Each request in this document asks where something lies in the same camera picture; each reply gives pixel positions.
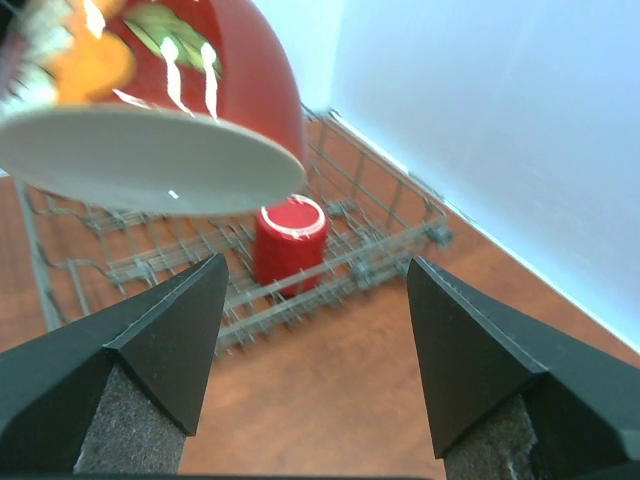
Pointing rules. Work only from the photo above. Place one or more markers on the plain red mug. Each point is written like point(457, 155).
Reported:
point(289, 237)

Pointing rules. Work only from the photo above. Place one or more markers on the grey wire dish rack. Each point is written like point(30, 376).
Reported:
point(86, 258)

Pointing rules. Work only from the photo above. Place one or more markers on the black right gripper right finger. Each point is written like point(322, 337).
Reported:
point(508, 396)

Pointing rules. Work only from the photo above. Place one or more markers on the red floral mug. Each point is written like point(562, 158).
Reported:
point(163, 107)

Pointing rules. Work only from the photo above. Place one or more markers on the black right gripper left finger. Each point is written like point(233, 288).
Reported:
point(118, 391)

